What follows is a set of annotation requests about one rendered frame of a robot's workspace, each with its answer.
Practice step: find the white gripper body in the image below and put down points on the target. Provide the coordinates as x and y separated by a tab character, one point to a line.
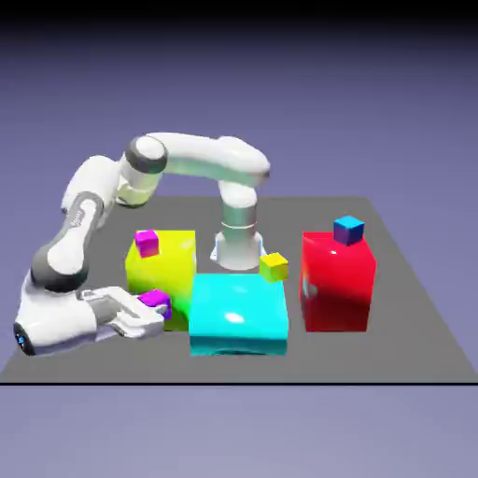
129	312

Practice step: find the small purple cube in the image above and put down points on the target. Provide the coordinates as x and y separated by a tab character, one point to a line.
154	298

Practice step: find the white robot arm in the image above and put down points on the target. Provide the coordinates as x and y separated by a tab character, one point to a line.
209	158

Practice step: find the small magenta cube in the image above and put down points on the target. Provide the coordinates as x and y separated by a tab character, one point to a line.
146	242

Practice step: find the small yellow cube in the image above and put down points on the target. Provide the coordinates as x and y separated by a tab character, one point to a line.
273	266

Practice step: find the small blue cube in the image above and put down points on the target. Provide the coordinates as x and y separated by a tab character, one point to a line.
348	230

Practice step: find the large yellow box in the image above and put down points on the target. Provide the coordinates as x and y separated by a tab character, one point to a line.
164	267

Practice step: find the large cyan box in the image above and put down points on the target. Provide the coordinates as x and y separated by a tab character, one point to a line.
239	313

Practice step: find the large red box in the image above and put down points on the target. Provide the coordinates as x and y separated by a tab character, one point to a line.
338	283

